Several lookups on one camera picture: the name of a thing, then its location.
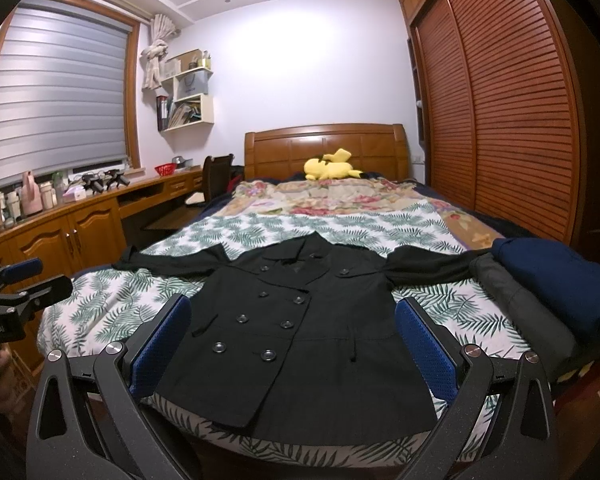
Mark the black double-breasted coat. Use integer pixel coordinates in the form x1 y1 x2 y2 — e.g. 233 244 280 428
118 233 474 446

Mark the wooden desk cabinet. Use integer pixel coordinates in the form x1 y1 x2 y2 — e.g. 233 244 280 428
0 167 205 371

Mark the folded grey garment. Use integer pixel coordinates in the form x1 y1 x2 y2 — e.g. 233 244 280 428
469 254 576 380

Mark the red basket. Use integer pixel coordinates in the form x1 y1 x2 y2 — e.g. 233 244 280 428
155 162 178 177

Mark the folded navy garment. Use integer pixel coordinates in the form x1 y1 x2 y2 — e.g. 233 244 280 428
491 237 600 333

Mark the grey window blind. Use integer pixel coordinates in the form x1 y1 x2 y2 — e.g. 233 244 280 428
0 0 133 188

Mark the dark wooden chair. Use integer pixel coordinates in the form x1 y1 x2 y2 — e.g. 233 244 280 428
185 154 234 207

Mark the floral quilt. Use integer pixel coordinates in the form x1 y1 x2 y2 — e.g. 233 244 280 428
214 176 504 252

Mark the tied beige curtain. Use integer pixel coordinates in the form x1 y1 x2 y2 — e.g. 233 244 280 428
140 13 180 91

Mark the yellow plush toy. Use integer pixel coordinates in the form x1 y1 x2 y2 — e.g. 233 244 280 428
303 148 362 181

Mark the wooden headboard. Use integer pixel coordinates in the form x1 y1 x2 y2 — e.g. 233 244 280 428
244 124 411 181

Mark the wooden louvered wardrobe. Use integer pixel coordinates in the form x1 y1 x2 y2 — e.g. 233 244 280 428
400 0 581 243

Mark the white wall shelf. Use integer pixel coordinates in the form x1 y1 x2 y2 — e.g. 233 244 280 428
157 49 214 132

